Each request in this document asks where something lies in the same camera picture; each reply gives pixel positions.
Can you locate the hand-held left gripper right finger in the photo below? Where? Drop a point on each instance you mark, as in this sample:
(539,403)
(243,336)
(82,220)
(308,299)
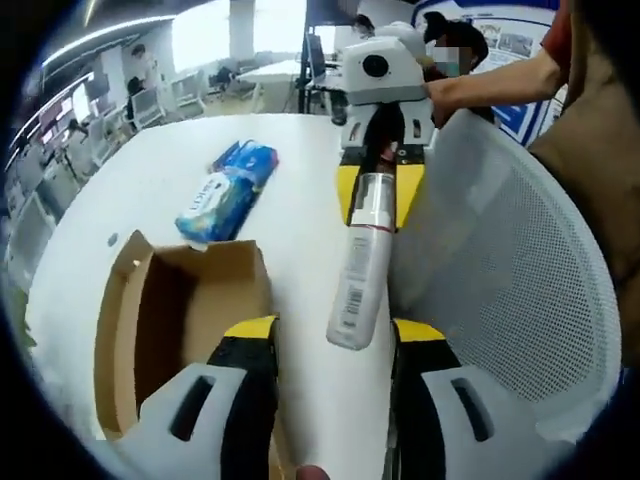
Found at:
(425,390)

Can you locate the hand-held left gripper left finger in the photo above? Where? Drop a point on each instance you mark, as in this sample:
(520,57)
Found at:
(245,380)

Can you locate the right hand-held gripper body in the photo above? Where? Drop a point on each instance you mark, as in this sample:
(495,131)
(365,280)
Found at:
(395,75)

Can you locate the white spray bottle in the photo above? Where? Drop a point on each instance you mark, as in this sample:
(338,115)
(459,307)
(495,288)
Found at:
(360,280)

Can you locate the brown cardboard shoe box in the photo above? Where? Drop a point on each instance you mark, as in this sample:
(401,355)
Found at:
(165,310)

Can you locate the blue soft packet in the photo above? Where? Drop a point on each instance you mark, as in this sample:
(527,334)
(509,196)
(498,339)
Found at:
(247,157)

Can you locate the white blue soft wipes pack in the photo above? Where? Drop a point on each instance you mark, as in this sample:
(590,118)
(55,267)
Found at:
(215,205)

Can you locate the person's right hand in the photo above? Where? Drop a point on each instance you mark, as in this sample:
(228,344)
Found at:
(442,102)

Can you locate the person's left hand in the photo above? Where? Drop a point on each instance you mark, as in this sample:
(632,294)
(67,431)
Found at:
(311,467)

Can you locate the white mesh office chair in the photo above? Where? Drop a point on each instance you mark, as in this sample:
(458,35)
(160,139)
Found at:
(500,250)

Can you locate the person's brown top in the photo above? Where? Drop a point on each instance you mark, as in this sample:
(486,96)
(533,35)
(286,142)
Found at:
(600,125)

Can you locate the wall poster blue border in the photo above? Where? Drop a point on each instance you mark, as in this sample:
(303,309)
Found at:
(505,30)

